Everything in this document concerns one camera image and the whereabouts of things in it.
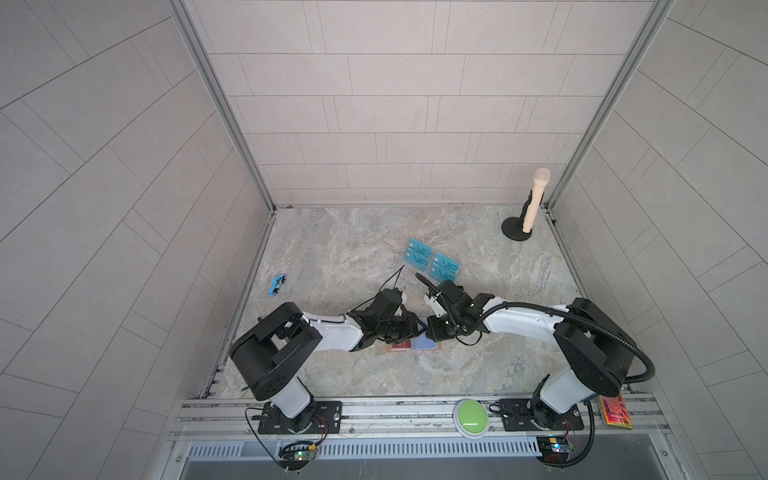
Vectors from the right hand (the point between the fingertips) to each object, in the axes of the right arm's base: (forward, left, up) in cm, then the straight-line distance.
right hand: (425, 338), depth 85 cm
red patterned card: (-21, -43, +1) cm, 48 cm away
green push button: (-21, -8, +2) cm, 22 cm away
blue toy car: (+19, +45, +5) cm, 49 cm away
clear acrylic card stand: (+18, -3, +6) cm, 19 cm away
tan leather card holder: (-2, +2, +1) cm, 3 cm away
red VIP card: (-2, +6, +1) cm, 7 cm away
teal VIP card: (+23, 0, +9) cm, 25 cm away
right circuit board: (-28, -27, -1) cm, 38 cm away
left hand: (+1, -2, +3) cm, 3 cm away
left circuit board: (-26, +31, +2) cm, 41 cm away
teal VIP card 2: (+17, -7, +9) cm, 21 cm away
